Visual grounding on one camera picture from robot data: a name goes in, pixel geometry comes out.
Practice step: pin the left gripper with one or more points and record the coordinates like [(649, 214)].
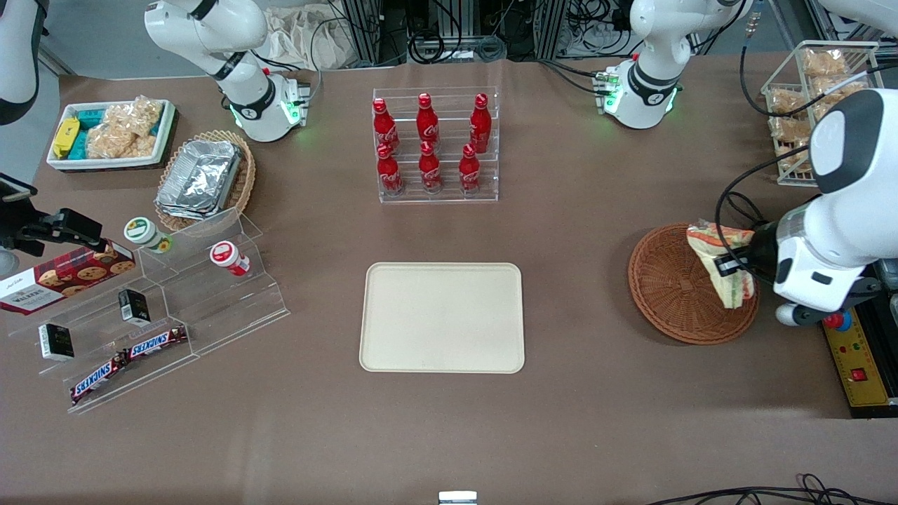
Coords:
[(760, 250)]

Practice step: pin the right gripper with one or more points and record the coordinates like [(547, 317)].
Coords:
[(27, 229)]

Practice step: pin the triangle sandwich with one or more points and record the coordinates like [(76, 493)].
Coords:
[(701, 240)]

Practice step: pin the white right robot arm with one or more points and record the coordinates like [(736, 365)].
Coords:
[(245, 91)]

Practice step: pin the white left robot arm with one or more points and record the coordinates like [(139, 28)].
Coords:
[(845, 210)]

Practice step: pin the round brown wicker basket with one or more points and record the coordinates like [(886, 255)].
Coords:
[(666, 287)]

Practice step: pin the oval tan wicker basket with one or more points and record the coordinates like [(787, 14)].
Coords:
[(245, 182)]

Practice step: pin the beige rectangular tray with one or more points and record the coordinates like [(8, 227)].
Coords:
[(442, 317)]

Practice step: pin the red cookie box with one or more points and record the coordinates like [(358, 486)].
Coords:
[(63, 280)]

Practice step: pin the white rectangular bin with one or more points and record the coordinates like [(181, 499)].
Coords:
[(105, 163)]

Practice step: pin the green lid cup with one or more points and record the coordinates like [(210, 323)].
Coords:
[(144, 233)]

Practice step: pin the teal snack packet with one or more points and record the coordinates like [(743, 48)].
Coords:
[(90, 117), (80, 145)]

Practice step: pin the yellow snack packet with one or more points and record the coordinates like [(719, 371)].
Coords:
[(66, 137)]

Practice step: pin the small black box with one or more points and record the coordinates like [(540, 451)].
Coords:
[(56, 341), (133, 307)]

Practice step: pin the clear rice cracker bag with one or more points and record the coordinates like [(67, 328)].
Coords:
[(112, 142), (144, 116)]

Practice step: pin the clear fried snack bag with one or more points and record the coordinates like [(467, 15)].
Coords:
[(789, 130), (835, 90), (793, 160), (789, 104), (824, 62)]

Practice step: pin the red emergency stop button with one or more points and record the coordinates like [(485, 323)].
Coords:
[(840, 322)]

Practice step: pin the brown Snickers bar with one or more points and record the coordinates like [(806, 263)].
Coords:
[(98, 379), (156, 341)]

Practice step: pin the silver foil container stack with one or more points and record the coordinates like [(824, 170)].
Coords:
[(200, 179)]

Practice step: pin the black yellow control box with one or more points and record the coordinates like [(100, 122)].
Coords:
[(859, 365)]

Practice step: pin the clear acrylic step shelf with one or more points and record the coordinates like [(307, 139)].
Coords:
[(210, 308)]

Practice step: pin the red lid cup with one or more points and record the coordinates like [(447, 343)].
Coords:
[(228, 257)]

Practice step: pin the red cola bottle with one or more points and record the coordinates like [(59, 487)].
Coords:
[(389, 174), (480, 125), (384, 128), (468, 172), (427, 123), (429, 170)]

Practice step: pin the clear acrylic bottle rack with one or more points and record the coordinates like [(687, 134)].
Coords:
[(449, 196)]

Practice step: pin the crumpled beige cloth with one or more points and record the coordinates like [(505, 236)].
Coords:
[(302, 38)]

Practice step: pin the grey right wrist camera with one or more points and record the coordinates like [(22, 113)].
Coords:
[(7, 263)]

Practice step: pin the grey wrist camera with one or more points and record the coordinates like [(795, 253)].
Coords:
[(793, 315), (7, 263)]

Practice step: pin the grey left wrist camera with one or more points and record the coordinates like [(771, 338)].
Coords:
[(793, 315)]

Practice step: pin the aluminium frame post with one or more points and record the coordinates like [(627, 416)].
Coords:
[(365, 28), (554, 28)]

